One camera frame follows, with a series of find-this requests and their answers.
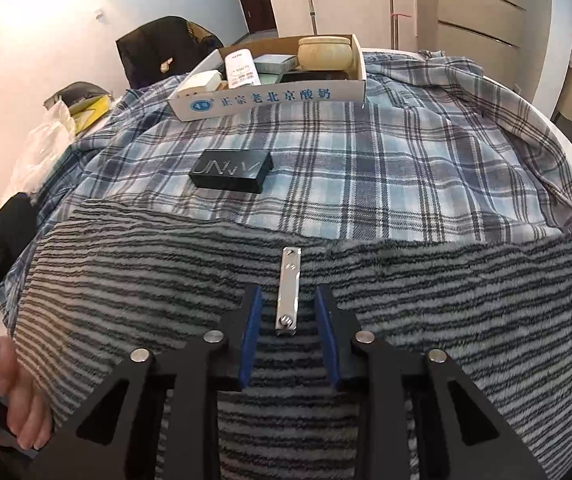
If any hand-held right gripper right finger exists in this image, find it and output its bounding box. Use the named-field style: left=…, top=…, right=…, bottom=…
left=313, top=284, right=549, bottom=480

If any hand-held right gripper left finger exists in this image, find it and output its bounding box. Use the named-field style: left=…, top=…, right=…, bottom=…
left=30, top=282, right=267, bottom=480

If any metal nail clipper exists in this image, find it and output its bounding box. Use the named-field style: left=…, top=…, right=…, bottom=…
left=276, top=246, right=303, bottom=337

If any black lettered box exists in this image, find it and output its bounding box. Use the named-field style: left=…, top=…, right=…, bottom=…
left=189, top=148, right=273, bottom=194

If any white cardboard box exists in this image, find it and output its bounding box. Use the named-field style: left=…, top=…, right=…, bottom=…
left=168, top=34, right=367, bottom=122

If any small white box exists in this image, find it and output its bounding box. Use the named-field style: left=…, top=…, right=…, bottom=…
left=186, top=71, right=224, bottom=96

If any white remote control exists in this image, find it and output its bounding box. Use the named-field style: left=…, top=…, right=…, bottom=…
left=224, top=49, right=261, bottom=88

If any grey printed booklet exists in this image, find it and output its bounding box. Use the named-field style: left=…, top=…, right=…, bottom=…
left=253, top=54, right=297, bottom=83

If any person's left hand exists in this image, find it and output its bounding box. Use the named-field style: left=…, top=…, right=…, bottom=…
left=0, top=337, right=55, bottom=452

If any white plastic bag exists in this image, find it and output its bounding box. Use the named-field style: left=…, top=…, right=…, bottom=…
left=13, top=100, right=76, bottom=196

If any striped grey fleece blanket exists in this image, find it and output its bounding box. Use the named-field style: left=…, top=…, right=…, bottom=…
left=0, top=195, right=572, bottom=480

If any yellow bag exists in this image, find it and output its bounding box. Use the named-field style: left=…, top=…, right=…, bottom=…
left=68, top=95, right=111, bottom=136

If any grey bag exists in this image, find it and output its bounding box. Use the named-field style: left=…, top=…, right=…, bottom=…
left=43, top=81, right=114, bottom=111

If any blue plaid cloth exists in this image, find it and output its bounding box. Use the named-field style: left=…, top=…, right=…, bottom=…
left=0, top=47, right=572, bottom=261

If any black rectangular tray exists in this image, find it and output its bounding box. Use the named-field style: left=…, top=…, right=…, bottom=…
left=280, top=69, right=349, bottom=83

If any brown chair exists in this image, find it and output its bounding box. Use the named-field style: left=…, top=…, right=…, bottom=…
left=186, top=22, right=217, bottom=43

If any beige refrigerator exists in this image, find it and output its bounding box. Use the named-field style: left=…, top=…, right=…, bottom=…
left=414, top=0, right=553, bottom=93

